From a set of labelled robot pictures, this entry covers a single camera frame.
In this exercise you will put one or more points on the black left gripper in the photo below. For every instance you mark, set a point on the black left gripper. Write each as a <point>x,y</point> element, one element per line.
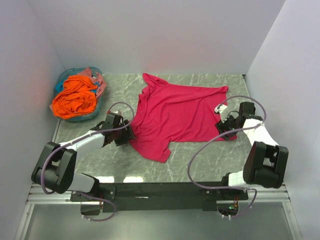
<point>128,135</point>

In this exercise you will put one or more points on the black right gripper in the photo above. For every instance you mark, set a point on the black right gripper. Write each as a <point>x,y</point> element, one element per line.
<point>221,126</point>

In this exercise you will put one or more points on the red t shirt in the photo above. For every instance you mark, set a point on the red t shirt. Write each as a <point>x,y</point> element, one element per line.
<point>174,113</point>

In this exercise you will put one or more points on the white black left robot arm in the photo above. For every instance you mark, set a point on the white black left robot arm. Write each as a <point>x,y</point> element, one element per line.
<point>55,168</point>

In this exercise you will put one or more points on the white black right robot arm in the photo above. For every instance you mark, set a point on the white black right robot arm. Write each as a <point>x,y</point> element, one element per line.
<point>267,160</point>

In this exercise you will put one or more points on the teal plastic laundry basket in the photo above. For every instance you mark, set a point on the teal plastic laundry basket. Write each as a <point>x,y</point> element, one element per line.
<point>63,77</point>

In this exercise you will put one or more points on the pink t shirt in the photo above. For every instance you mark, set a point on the pink t shirt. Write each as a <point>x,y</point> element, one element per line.
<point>97,79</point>

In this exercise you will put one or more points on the orange t shirt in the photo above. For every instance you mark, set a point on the orange t shirt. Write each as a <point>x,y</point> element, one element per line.
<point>76,99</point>

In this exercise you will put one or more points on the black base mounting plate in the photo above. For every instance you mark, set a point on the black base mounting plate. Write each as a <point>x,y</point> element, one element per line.
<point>203,199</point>

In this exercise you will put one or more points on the blue garment in basket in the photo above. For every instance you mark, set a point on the blue garment in basket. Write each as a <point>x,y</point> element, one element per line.
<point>59,87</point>

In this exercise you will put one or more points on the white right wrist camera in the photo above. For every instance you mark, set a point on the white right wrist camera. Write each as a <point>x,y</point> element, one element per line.
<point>222,110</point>

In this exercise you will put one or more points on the aluminium frame rail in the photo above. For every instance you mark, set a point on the aluminium frame rail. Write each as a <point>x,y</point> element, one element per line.
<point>258,194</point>

